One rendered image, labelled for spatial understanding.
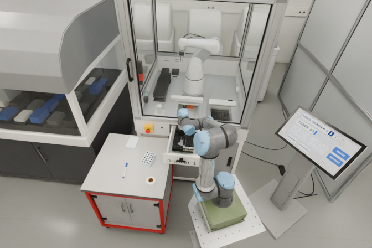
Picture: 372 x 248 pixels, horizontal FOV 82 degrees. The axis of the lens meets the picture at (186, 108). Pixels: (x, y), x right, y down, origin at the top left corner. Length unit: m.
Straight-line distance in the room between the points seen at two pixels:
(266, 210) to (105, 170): 1.68
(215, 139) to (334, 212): 2.14
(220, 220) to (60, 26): 1.62
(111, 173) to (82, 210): 0.89
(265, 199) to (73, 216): 2.01
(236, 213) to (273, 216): 1.08
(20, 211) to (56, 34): 1.93
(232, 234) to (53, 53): 1.61
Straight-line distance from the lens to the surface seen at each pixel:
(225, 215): 1.55
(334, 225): 2.90
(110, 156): 1.96
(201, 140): 1.02
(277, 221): 2.60
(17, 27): 1.83
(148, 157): 1.84
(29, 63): 1.72
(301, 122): 1.93
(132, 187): 1.75
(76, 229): 2.59
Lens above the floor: 2.25
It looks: 39 degrees down
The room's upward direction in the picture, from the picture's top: 3 degrees clockwise
